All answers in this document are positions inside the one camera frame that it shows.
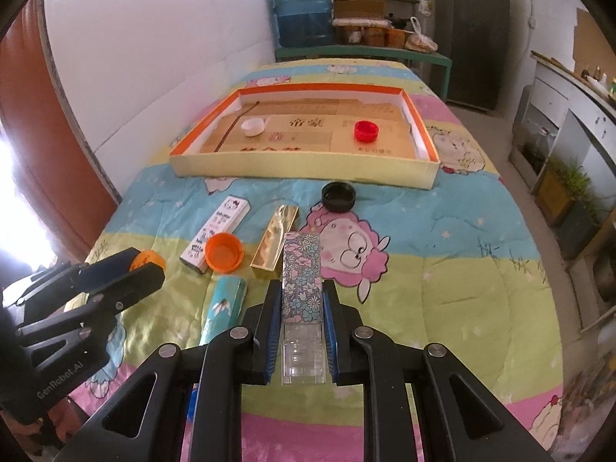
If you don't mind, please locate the orange rimmed cardboard tray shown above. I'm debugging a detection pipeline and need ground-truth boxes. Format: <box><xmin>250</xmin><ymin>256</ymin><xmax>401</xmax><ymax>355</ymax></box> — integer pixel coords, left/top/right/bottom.
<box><xmin>169</xmin><ymin>82</ymin><xmax>440</xmax><ymax>190</ymax></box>

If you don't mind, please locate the orange yellow bottle cap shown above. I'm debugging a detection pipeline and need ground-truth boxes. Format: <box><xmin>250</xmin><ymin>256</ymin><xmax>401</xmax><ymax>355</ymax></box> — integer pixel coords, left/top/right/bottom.
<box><xmin>129</xmin><ymin>249</ymin><xmax>166</xmax><ymax>271</ymax></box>

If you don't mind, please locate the white bottle cap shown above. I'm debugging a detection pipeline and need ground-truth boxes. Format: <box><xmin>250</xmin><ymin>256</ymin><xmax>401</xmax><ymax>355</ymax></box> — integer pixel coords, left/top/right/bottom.
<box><xmin>240</xmin><ymin>118</ymin><xmax>265</xmax><ymax>138</ymax></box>

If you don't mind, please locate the plastic bag of food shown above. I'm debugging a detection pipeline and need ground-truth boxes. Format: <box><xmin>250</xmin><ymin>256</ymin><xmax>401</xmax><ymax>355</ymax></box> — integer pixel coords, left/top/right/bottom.
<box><xmin>405</xmin><ymin>17</ymin><xmax>439</xmax><ymax>53</ymax></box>

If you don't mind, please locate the white kitchen counter cabinet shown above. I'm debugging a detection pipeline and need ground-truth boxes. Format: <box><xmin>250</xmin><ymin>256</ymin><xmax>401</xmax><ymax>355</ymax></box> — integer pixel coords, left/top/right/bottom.
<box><xmin>509</xmin><ymin>51</ymin><xmax>615</xmax><ymax>218</ymax></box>

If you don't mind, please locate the green plant in crate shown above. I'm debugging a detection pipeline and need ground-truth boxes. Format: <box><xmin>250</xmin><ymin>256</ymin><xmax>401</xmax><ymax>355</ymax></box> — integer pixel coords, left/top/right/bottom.
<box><xmin>534</xmin><ymin>157</ymin><xmax>604</xmax><ymax>261</ymax></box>

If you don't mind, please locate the colourful cartoon sheep quilt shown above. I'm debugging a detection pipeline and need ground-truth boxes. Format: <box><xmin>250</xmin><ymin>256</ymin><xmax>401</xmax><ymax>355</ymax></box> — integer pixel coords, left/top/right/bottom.
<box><xmin>72</xmin><ymin>60</ymin><xmax>563</xmax><ymax>447</ymax></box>

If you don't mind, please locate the green low bench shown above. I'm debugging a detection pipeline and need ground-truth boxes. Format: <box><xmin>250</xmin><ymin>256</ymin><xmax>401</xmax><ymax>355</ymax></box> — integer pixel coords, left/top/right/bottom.
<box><xmin>275</xmin><ymin>44</ymin><xmax>453</xmax><ymax>101</ymax></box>

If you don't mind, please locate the blue bottle cap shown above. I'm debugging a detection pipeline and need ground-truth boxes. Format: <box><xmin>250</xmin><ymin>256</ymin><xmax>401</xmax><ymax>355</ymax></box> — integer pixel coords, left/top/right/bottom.
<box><xmin>187</xmin><ymin>384</ymin><xmax>198</xmax><ymax>429</ymax></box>

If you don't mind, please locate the teal patterned lighter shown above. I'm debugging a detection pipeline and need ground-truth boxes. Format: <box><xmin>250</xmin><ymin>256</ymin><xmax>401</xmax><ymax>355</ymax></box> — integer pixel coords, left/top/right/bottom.
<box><xmin>199</xmin><ymin>275</ymin><xmax>248</xmax><ymax>345</ymax></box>

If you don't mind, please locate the black bottle cap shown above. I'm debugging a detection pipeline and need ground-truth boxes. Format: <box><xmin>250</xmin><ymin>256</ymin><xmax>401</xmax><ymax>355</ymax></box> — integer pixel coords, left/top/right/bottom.
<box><xmin>321</xmin><ymin>181</ymin><xmax>356</xmax><ymax>213</ymax></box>

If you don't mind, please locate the red bottle cap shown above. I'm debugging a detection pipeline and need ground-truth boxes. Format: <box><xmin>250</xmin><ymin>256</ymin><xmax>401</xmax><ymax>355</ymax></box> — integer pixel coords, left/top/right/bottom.
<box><xmin>354</xmin><ymin>120</ymin><xmax>380</xmax><ymax>143</ymax></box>

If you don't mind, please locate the brown cardboard box on shelf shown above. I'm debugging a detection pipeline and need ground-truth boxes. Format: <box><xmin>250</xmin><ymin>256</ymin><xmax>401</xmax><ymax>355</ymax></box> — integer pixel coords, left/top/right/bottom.
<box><xmin>333</xmin><ymin>0</ymin><xmax>385</xmax><ymax>19</ymax></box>

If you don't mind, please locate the blue water jug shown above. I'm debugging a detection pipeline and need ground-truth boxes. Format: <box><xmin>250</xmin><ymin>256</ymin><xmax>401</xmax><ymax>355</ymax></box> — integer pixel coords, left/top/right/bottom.
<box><xmin>274</xmin><ymin>0</ymin><xmax>335</xmax><ymax>48</ymax></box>

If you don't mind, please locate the dark grey refrigerator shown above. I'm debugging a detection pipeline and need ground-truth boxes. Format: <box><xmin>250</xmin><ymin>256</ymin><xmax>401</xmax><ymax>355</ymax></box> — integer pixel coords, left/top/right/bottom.
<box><xmin>434</xmin><ymin>0</ymin><xmax>511</xmax><ymax>112</ymax></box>

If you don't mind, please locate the floral lighter with clear base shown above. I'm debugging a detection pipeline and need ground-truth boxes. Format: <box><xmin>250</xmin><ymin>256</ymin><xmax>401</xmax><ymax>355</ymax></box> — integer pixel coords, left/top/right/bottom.
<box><xmin>281</xmin><ymin>231</ymin><xmax>327</xmax><ymax>385</ymax></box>

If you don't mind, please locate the white hello kitty box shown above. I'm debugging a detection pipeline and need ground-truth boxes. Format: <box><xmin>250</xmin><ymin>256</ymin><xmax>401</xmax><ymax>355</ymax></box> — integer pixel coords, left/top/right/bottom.
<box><xmin>179</xmin><ymin>195</ymin><xmax>251</xmax><ymax>273</ymax></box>

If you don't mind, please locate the gold rectangular box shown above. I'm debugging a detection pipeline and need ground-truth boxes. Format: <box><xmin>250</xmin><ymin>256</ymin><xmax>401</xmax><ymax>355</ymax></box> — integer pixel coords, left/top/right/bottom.
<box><xmin>251</xmin><ymin>204</ymin><xmax>300</xmax><ymax>280</ymax></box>

